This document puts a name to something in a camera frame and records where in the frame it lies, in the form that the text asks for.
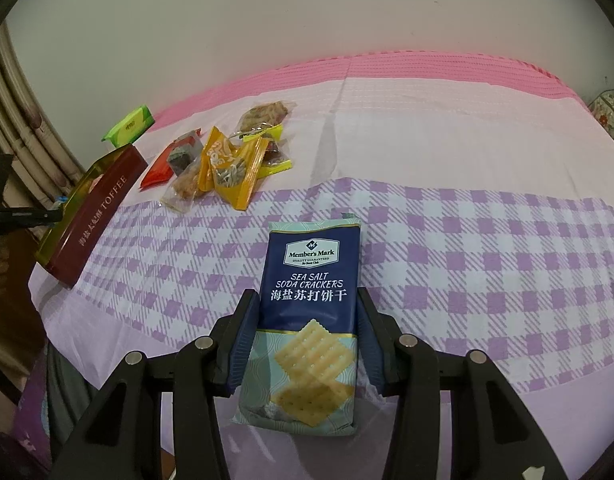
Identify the clear packet brown snack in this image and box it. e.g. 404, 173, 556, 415
161, 167, 208, 211
237, 101, 296, 136

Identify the floral fabric bag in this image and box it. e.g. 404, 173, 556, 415
587, 89, 614, 153

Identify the person's purple patterned clothing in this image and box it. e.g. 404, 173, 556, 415
12, 360, 55, 480

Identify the green tissue pack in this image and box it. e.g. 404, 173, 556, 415
101, 105, 156, 148

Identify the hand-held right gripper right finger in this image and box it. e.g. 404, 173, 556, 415
355, 287, 570, 480

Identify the yellow snack packet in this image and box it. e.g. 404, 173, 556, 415
199, 126, 238, 192
212, 137, 270, 211

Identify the clear packet dark snack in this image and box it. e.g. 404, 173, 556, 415
167, 130, 202, 178

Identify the blue cracker packet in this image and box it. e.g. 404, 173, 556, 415
231, 215, 364, 436

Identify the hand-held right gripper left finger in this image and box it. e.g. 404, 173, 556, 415
49, 287, 262, 480

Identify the clear packet red-brown snack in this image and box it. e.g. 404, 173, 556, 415
257, 137, 294, 178

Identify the red snack packet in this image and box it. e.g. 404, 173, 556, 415
139, 152, 180, 192

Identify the yellow-edged clear snack packet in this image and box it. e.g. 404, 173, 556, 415
229, 122, 282, 145

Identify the gold and red tin box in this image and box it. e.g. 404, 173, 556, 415
34, 143, 148, 288

